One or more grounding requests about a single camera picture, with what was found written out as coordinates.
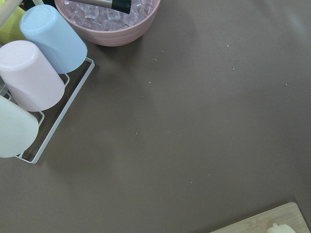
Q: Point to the pale steamed bun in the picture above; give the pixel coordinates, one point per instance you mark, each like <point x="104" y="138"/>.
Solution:
<point x="283" y="228"/>

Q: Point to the pink ice bowl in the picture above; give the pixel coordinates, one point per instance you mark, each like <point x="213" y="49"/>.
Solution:
<point x="111" y="38"/>

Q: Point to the metal black-tipped utensil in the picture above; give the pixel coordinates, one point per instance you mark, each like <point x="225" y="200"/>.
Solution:
<point x="123" y="6"/>

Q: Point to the pink plastic cup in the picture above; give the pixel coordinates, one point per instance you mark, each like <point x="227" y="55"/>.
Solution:
<point x="30" y="78"/>

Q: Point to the mint plastic cup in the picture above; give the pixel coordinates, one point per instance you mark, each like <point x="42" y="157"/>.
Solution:
<point x="18" y="129"/>

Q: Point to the blue plastic cup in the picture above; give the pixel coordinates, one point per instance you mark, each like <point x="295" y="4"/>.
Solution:
<point x="44" y="26"/>

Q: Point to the wooden cutting board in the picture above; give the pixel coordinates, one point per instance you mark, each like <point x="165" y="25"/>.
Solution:
<point x="288" y="213"/>

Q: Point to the yellow-green plastic cup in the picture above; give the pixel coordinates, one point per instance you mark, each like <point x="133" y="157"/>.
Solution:
<point x="10" y="30"/>

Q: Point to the white wire cup rack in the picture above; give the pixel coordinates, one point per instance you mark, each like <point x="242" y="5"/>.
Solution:
<point x="50" y="119"/>

